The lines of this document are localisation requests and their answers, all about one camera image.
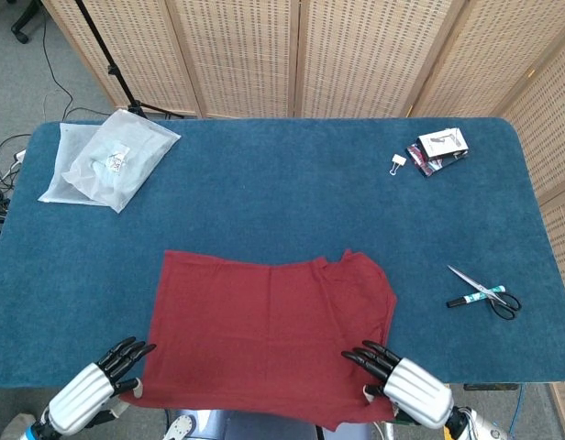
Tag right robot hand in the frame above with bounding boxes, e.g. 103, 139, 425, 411
340, 339, 454, 430

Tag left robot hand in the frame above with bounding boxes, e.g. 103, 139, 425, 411
39, 336, 158, 436

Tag red t-shirt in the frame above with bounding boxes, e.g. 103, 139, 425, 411
121, 248, 398, 433

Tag grey shoe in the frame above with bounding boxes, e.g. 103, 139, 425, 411
0, 412, 36, 440

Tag teal and white marker pen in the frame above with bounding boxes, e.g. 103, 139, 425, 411
446, 283, 506, 309

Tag lavender robot torso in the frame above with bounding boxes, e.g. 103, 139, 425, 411
174, 406, 371, 440

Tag flat translucent plastic bag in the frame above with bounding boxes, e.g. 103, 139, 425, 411
38, 121, 109, 207

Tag blue carpet table cover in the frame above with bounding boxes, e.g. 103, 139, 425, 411
0, 116, 565, 390

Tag white and black small box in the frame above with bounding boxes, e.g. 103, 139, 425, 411
415, 127, 470, 160

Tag white bag with garment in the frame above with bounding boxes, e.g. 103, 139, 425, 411
61, 108, 182, 214

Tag black tripod stand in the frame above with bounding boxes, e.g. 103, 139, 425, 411
73, 0, 187, 121

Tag black office chair base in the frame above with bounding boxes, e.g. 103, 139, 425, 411
10, 0, 43, 45

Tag blue cable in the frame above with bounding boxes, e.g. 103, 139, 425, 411
508, 384, 526, 435

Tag white metal bracket plate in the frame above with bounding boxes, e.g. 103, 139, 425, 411
162, 414, 197, 440

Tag black-handled scissors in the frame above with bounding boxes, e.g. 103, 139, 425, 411
447, 264, 523, 321

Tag thin black floor cable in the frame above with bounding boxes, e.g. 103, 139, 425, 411
39, 4, 116, 125

